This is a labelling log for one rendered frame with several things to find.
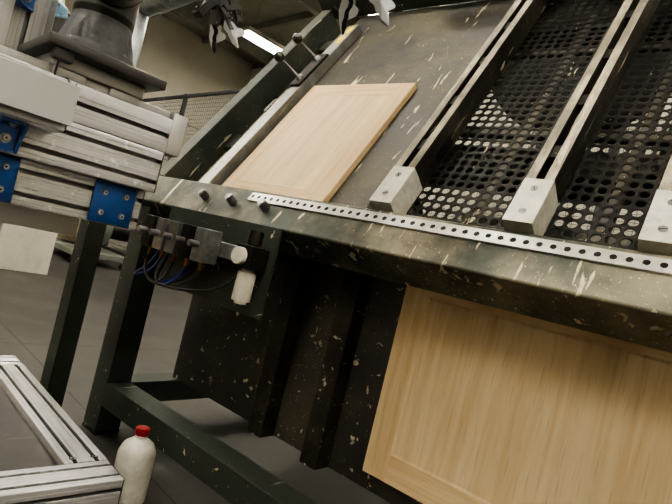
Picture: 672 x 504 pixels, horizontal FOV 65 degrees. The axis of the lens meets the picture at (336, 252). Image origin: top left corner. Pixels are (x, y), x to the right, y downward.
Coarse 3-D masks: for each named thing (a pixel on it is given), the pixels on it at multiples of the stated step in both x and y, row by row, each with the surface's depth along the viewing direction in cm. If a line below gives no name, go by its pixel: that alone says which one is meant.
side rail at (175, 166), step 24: (312, 24) 227; (336, 24) 234; (288, 48) 219; (312, 48) 226; (264, 72) 211; (288, 72) 218; (240, 96) 204; (264, 96) 210; (216, 120) 197; (240, 120) 203; (192, 144) 191; (216, 144) 197; (168, 168) 185; (192, 168) 191
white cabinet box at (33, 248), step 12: (12, 228) 454; (24, 228) 460; (0, 240) 449; (12, 240) 455; (24, 240) 462; (36, 240) 468; (48, 240) 475; (0, 252) 450; (12, 252) 457; (24, 252) 463; (36, 252) 470; (48, 252) 477; (0, 264) 452; (12, 264) 458; (24, 264) 465; (36, 264) 471; (48, 264) 478
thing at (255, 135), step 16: (352, 32) 208; (336, 48) 202; (320, 64) 197; (288, 96) 189; (272, 112) 185; (288, 112) 189; (256, 128) 182; (272, 128) 185; (240, 144) 178; (256, 144) 181; (224, 160) 175; (240, 160) 177; (208, 176) 171; (224, 176) 173
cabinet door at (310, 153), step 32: (320, 96) 185; (352, 96) 175; (384, 96) 167; (288, 128) 178; (320, 128) 169; (352, 128) 161; (384, 128) 156; (256, 160) 171; (288, 160) 163; (320, 160) 156; (352, 160) 149; (288, 192) 150; (320, 192) 144
